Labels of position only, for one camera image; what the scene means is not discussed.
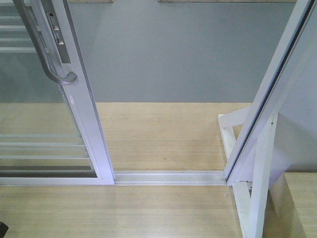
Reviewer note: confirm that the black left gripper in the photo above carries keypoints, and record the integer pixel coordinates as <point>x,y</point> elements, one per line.
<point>3,229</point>

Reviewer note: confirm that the white sliding glass door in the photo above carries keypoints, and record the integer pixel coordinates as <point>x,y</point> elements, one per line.
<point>86,113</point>

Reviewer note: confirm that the grey metal door handle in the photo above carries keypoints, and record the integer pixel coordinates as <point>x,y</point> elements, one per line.
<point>40,48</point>

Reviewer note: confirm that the aluminium floor door track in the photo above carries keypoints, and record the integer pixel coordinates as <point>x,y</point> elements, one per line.
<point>185,178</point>

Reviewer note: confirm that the light wooden platform board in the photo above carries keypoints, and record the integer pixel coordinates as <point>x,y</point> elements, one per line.
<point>141,136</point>

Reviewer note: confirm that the white diagonal support brace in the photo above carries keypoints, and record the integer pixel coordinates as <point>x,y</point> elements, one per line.
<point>230,138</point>

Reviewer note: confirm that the light wooden box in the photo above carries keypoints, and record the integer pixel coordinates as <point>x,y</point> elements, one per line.
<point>291,210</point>

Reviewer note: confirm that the white door frame post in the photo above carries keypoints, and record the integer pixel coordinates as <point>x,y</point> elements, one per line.
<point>279,129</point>

